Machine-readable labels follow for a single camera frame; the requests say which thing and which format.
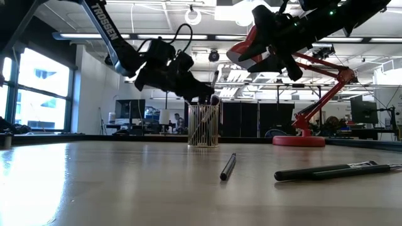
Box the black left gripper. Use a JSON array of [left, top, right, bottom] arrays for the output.
[[134, 51, 216, 103]]

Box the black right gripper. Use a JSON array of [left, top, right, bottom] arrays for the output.
[[237, 17, 312, 82]]

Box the black brush round dark head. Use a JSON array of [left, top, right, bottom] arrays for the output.
[[211, 70, 220, 95]]

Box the thin brush long silver tip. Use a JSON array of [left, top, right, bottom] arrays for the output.
[[219, 152, 237, 182]]

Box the person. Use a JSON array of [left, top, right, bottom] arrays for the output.
[[173, 112, 187, 135]]

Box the white rectangular box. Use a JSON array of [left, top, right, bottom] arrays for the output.
[[159, 109, 171, 126]]

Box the black office desk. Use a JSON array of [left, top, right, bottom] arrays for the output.
[[105, 123, 177, 136]]

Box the black computer monitor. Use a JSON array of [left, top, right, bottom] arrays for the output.
[[114, 99, 146, 125], [350, 95, 379, 125]]

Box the red desk lamp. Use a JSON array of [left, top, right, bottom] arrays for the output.
[[225, 24, 359, 148]]

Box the thin tripod stand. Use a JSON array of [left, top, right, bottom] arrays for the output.
[[98, 106, 107, 136]]

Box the cluttered office desk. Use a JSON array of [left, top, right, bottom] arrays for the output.
[[326, 116, 399, 141]]

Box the long ceiling light bar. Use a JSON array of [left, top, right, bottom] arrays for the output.
[[52, 32, 402, 44]]

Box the large glass window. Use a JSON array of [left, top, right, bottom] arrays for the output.
[[0, 46, 75, 133]]

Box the black slanted strut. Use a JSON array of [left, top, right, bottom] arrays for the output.
[[0, 116, 32, 136]]

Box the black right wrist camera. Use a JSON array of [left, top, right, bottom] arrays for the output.
[[251, 4, 279, 35]]

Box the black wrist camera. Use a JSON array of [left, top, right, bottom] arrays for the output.
[[251, 4, 279, 35], [146, 36, 177, 65]]

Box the gold wire brush holder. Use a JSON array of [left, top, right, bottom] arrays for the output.
[[187, 104, 220, 148]]

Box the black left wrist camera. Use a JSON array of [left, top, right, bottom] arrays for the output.
[[146, 36, 177, 65]]

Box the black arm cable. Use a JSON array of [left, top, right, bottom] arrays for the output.
[[137, 23, 194, 62]]

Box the black metal rack frame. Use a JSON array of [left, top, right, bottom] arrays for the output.
[[124, 80, 374, 104]]

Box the black ceiling camera mount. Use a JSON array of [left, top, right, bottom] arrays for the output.
[[312, 45, 336, 60]]

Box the white ceiling ring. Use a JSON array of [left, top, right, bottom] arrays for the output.
[[184, 8, 202, 26]]

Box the black aluminium table frame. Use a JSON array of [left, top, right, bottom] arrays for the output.
[[0, 133, 402, 153]]

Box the grey cylindrical post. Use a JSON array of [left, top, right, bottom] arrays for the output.
[[1, 132, 14, 150]]

